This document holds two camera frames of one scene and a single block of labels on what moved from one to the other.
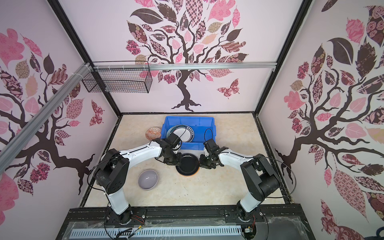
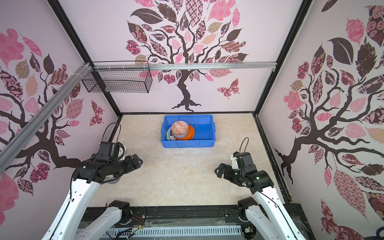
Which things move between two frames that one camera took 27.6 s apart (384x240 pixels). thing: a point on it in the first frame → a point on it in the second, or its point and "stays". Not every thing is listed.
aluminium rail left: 9,146 stays
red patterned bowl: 153,133 → 179,127
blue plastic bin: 204,128 stays
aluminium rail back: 172,66 stays
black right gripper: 202,163 → 227,175
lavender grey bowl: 148,179 → 180,136
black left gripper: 177,161 → 130,167
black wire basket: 118,80 stays
